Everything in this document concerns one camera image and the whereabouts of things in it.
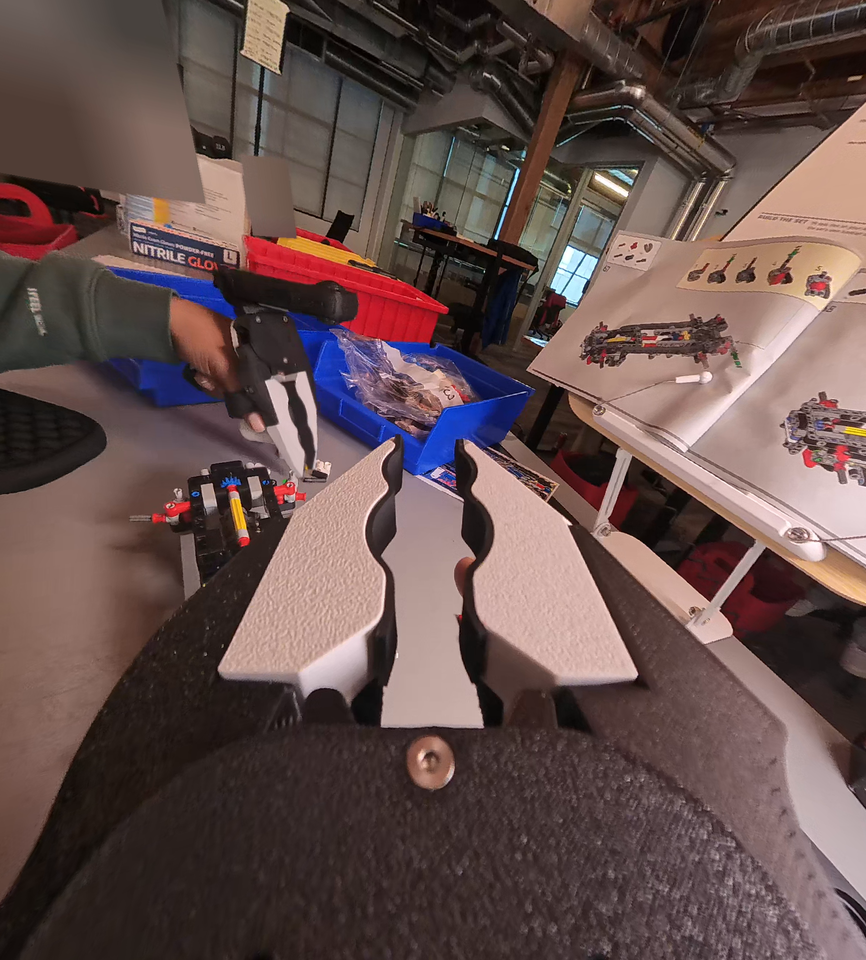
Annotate wooden background desk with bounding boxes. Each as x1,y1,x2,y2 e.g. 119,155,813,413
401,217,539,355

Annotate person's left hand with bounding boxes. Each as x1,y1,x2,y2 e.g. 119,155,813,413
169,298,269,438

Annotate lego instruction booklet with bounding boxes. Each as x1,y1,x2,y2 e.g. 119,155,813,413
526,231,866,595

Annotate person's left forearm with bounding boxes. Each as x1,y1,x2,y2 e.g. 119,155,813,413
0,236,180,384

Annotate white cardboard box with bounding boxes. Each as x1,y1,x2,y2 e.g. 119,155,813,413
193,153,251,250

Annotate white book stand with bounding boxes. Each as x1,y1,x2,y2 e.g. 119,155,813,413
568,390,866,648

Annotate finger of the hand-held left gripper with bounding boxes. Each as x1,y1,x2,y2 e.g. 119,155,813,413
298,372,320,472
262,375,308,481

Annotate clear bags of lego parts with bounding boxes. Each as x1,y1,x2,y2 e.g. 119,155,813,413
334,328,480,438

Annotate wooden post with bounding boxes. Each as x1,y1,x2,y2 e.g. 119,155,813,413
499,51,585,246

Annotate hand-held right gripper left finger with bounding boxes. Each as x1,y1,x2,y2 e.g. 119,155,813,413
217,433,405,699

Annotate blue plastic bin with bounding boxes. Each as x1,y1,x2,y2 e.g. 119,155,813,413
105,264,332,408

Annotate red bin under table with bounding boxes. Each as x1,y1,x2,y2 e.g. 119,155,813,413
675,538,810,622
551,448,641,510

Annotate black mesh pad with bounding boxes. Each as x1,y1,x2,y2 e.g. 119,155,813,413
0,381,108,497

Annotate black lego chassis assembly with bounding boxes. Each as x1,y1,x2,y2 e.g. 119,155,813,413
130,459,310,594

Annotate lego sticker sheet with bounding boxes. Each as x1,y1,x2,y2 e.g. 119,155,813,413
418,444,560,504

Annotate metal ventilation duct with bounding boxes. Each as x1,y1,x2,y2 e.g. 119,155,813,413
566,81,738,243

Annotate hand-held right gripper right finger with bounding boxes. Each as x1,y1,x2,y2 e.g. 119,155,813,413
453,438,639,690

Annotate red plastic bin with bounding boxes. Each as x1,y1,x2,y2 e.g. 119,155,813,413
244,228,449,344

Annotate blue hanging cloth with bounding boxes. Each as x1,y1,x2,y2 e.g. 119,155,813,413
481,268,525,351

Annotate blue bin with bags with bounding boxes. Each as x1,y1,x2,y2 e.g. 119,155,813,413
313,339,536,477

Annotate glove box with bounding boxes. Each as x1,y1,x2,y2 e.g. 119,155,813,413
125,212,243,274

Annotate white page holder cord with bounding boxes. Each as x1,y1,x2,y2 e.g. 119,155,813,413
598,369,714,415

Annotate hanging paper sign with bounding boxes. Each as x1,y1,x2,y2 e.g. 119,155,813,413
239,0,291,75

